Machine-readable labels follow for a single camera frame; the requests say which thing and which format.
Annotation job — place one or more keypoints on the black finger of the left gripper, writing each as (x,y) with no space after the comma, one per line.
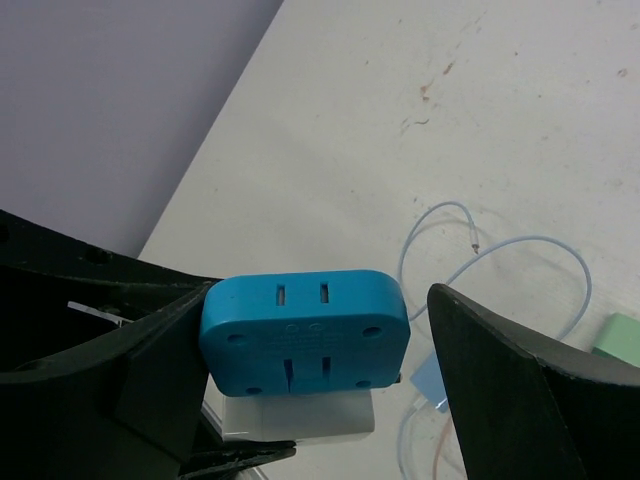
(43,271)
(233,458)

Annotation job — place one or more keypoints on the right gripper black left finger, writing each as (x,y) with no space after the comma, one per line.
(84,399)

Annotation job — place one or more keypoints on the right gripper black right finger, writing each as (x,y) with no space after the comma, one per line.
(526,406)

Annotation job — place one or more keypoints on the pink blue white adapter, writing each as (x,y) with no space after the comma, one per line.
(318,418)

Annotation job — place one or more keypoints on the blue usb charger plug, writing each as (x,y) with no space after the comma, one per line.
(428,380)

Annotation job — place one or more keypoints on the green charger plug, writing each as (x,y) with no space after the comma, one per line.
(619,339)

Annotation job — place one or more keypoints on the bright blue plug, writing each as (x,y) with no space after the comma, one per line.
(304,333)

